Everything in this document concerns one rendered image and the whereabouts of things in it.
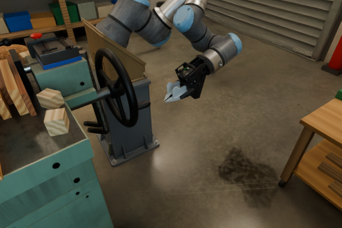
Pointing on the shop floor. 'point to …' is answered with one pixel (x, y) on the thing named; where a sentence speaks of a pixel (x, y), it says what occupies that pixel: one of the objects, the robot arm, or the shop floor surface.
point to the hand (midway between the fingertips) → (168, 100)
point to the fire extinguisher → (335, 61)
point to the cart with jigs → (319, 152)
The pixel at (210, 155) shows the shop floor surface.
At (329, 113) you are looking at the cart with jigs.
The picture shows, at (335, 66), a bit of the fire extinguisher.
